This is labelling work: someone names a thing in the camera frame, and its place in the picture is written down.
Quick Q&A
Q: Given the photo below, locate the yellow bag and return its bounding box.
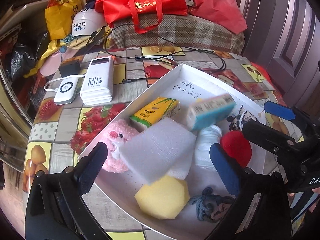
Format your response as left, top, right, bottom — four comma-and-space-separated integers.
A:
45, 0, 83, 40

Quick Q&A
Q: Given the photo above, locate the blue tissue pack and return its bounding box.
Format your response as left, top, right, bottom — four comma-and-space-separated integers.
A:
186, 93, 237, 132

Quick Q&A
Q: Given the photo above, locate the black charging cable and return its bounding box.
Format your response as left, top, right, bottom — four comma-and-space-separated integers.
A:
103, 24, 227, 83

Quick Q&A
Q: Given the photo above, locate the grey blue knotted cord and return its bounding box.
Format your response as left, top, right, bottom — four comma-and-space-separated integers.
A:
188, 187, 235, 222

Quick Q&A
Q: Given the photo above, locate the large white power bank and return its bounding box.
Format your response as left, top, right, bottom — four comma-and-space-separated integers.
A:
79, 56, 114, 105

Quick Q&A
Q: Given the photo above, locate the yellow sponge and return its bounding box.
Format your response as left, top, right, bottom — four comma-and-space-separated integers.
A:
134, 175, 189, 220

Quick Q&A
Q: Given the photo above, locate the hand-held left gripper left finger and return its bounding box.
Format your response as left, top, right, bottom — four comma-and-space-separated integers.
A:
24, 142, 113, 240

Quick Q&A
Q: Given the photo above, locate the white foam block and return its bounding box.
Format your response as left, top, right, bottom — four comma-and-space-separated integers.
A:
119, 119, 197, 186

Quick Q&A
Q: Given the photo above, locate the red tote bag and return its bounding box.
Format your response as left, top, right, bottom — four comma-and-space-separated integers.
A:
94, 0, 188, 34

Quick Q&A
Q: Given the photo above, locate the pink plush toy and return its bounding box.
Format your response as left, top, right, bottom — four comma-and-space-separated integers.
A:
100, 118, 142, 173

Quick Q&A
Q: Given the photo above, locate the yellow shiny cloth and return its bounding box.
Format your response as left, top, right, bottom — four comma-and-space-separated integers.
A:
24, 39, 88, 78

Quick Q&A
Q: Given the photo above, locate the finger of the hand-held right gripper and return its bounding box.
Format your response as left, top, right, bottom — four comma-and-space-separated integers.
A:
264, 101, 318, 143
241, 121, 300, 178

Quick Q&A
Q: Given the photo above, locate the white cardboard box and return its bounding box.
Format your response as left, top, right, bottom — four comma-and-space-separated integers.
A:
77, 64, 267, 240

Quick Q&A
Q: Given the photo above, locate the white foam sheet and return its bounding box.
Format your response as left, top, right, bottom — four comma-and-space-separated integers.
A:
166, 155, 194, 180

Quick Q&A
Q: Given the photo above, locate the black plastic bag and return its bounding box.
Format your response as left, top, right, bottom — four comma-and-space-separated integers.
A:
10, 30, 48, 85

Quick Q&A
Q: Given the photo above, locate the red plastic bag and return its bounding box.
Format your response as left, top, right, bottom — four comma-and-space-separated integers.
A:
189, 0, 248, 34

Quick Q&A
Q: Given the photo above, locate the red pom-pom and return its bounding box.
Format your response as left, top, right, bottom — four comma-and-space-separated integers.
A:
220, 131, 252, 168

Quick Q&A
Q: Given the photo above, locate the black charger adapter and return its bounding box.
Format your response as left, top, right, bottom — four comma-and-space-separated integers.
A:
59, 59, 81, 78

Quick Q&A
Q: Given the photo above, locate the pink fabric pad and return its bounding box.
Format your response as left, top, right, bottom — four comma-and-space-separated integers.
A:
40, 50, 80, 77

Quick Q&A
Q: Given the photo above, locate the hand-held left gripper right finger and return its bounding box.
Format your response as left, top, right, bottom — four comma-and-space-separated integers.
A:
206, 144, 294, 240

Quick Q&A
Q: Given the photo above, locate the white helmet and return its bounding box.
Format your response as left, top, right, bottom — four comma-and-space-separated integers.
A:
72, 9, 108, 39

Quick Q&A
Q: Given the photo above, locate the plaid cushion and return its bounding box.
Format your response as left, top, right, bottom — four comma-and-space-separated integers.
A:
109, 14, 245, 54

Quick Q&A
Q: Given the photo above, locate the white bottle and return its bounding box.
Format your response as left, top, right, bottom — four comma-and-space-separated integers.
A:
194, 124, 223, 172

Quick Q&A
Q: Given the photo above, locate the yellow green tissue pack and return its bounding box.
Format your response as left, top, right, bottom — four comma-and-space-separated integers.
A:
129, 97, 181, 130

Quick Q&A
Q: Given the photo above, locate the small white power bank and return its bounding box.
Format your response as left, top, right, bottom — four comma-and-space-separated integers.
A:
44, 74, 85, 105

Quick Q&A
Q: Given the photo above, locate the black white mouse toy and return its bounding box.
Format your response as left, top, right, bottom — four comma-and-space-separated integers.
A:
229, 104, 260, 132

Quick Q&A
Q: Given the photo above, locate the brown door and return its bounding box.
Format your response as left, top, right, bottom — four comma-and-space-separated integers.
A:
240, 0, 320, 110

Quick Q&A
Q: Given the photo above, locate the fruit print tablecloth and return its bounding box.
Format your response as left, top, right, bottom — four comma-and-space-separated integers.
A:
22, 45, 308, 240

